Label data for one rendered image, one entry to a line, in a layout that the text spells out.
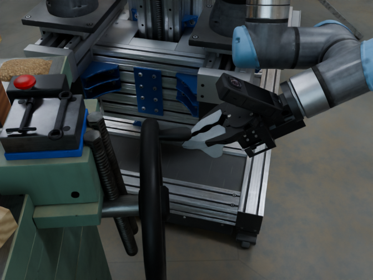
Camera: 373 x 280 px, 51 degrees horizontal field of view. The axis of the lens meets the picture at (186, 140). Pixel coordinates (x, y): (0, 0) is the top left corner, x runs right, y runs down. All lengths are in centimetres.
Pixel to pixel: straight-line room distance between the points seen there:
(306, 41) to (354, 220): 115
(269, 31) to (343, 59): 13
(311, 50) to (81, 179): 44
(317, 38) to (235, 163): 91
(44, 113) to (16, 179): 10
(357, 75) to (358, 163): 136
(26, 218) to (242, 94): 36
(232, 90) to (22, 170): 32
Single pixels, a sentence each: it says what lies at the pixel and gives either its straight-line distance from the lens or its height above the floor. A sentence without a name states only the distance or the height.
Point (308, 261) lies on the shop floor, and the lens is 160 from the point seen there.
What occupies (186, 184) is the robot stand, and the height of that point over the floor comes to 23.
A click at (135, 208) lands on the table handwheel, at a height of 82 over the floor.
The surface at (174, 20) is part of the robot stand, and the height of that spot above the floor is 78.
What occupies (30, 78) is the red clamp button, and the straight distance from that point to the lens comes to 60.
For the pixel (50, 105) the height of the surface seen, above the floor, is 100.
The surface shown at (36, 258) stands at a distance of 64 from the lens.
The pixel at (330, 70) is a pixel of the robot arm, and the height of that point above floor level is 100.
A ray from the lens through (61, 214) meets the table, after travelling 61.
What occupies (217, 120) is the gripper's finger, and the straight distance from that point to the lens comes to 68.
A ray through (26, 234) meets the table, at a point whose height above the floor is 87.
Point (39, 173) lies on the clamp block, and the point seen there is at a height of 94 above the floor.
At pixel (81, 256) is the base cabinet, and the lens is 92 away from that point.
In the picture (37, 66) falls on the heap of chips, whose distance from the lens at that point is 83.
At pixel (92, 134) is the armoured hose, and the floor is 97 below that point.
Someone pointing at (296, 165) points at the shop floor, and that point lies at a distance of 188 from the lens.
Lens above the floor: 134
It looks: 44 degrees down
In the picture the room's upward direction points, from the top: straight up
